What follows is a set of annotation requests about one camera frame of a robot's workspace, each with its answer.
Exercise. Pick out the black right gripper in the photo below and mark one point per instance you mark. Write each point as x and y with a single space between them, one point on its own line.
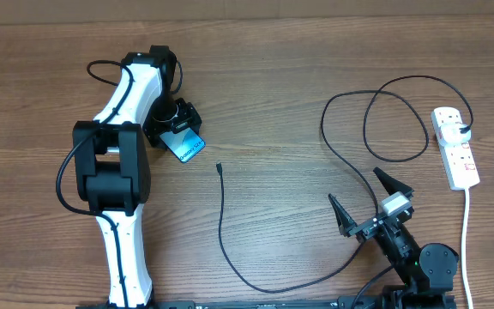
365 228

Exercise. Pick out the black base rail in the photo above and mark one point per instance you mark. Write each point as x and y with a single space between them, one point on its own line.
272 304

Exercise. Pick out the white power strip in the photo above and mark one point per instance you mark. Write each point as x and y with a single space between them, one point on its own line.
458 160

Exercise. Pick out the Galaxy S24 smartphone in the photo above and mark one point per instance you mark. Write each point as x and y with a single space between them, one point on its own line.
185 145

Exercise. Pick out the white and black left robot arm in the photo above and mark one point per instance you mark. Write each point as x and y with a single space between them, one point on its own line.
112 170

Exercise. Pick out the white charger plug adapter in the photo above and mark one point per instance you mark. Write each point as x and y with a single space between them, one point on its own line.
451 134

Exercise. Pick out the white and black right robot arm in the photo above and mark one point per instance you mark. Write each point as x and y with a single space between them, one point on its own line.
427 272

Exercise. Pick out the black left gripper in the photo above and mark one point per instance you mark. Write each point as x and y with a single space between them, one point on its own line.
187 117

